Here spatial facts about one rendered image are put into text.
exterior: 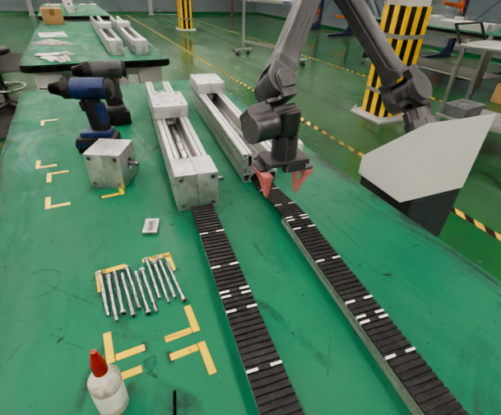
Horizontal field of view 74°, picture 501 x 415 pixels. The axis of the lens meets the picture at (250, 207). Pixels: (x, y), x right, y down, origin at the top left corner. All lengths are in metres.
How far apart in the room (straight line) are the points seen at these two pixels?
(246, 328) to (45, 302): 0.35
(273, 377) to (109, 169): 0.64
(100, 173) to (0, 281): 0.34
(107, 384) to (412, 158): 0.76
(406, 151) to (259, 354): 0.61
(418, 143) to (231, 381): 0.65
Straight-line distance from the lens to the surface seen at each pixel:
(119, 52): 2.73
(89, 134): 1.13
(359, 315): 0.57
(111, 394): 0.47
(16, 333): 0.65
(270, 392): 0.48
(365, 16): 1.04
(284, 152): 0.71
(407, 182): 0.91
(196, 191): 0.78
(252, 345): 0.51
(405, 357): 0.55
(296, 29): 0.83
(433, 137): 0.89
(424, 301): 0.68
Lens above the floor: 1.24
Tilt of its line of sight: 34 degrees down
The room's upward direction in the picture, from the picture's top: 2 degrees clockwise
